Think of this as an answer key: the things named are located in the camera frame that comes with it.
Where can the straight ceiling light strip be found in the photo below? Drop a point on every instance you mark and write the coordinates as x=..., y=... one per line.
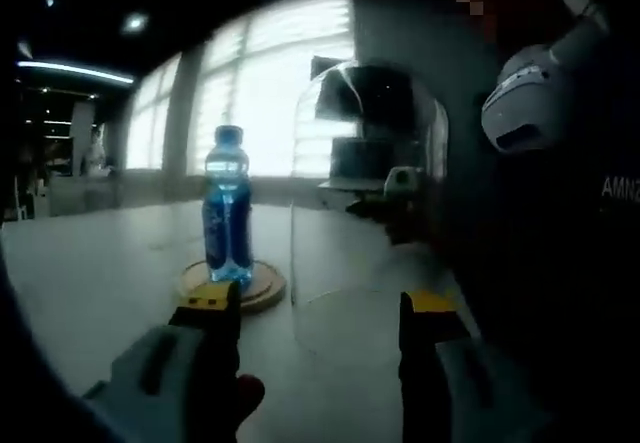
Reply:
x=75, y=70

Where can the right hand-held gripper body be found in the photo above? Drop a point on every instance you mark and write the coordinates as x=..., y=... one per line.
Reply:
x=404, y=182

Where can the blue drink bottle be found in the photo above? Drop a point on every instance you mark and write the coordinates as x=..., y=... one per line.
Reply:
x=227, y=213

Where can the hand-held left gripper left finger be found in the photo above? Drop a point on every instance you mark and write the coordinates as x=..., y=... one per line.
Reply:
x=190, y=363

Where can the clear glass dome cover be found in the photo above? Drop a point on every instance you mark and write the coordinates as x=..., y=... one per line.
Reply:
x=350, y=263

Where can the round wooden base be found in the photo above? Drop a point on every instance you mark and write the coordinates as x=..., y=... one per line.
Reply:
x=265, y=288

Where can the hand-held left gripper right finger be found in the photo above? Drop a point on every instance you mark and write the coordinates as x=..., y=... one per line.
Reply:
x=435, y=373

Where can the large bright window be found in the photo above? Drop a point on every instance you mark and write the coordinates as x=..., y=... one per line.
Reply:
x=280, y=88

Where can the dark box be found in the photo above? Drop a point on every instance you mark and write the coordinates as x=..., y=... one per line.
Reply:
x=362, y=158

